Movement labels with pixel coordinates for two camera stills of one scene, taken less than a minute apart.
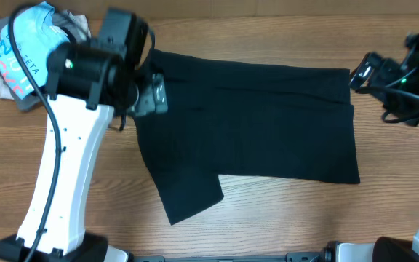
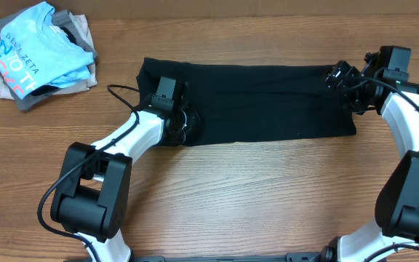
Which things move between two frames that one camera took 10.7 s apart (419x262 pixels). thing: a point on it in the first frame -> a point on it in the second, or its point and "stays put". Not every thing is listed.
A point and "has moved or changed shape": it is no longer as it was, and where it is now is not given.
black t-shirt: x=286 y=122 has moved or changed shape
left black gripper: x=154 y=97 -> x=194 y=119
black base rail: x=289 y=257 stays put
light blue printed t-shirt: x=33 y=38 stays put
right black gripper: x=382 y=76 -> x=339 y=76
